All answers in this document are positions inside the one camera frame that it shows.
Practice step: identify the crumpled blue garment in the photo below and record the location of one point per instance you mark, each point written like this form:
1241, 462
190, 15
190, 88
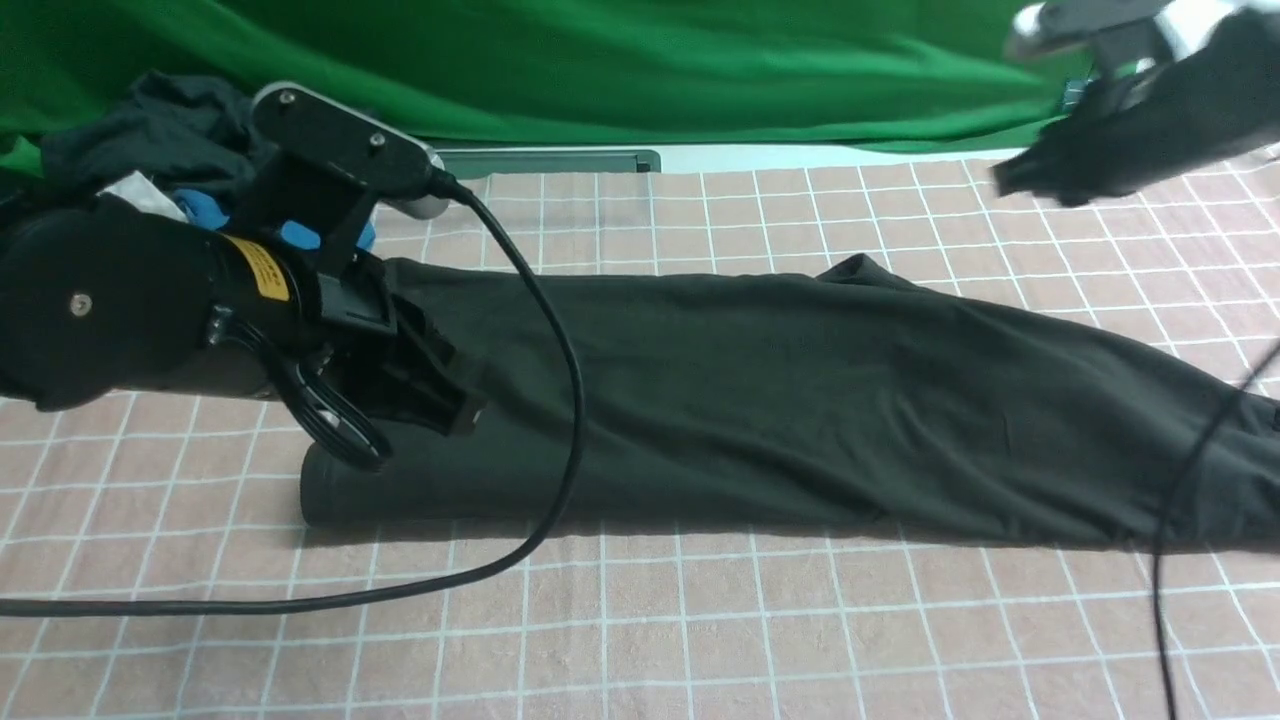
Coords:
205, 212

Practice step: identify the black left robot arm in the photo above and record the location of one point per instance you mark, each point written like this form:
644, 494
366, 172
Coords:
100, 297

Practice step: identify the dark green metal bar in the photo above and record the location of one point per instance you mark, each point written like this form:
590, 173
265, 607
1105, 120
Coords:
480, 163

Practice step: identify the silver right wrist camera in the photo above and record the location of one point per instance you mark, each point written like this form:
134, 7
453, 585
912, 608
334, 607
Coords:
1120, 36

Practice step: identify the crumpled black garment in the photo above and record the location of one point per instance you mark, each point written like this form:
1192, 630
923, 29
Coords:
181, 132

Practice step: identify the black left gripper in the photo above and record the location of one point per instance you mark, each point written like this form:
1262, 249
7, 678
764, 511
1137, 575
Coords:
342, 353

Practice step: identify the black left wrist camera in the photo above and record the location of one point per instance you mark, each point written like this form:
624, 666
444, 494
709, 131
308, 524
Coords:
330, 167

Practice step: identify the dark gray long-sleeve top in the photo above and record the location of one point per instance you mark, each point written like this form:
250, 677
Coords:
786, 401

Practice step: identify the green backdrop cloth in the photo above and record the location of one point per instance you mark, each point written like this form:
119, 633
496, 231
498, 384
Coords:
895, 76

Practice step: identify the blue binder clip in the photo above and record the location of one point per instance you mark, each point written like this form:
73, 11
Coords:
1072, 93

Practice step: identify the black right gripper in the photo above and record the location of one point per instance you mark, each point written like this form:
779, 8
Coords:
1143, 128

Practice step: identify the crumpled white garment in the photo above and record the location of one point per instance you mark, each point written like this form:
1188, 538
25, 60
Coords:
143, 195

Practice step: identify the pink checkered tablecloth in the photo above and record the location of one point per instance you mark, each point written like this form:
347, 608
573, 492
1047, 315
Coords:
196, 497

